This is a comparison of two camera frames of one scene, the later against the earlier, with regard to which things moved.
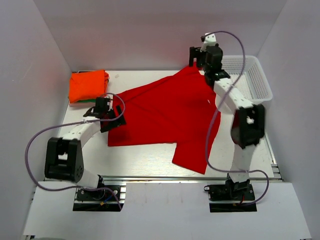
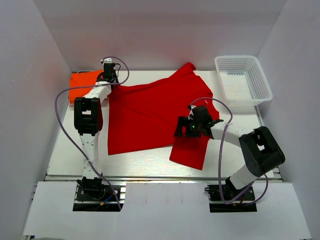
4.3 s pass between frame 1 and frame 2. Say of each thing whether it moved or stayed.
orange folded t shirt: stayed
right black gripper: moved
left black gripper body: moved
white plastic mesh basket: stayed
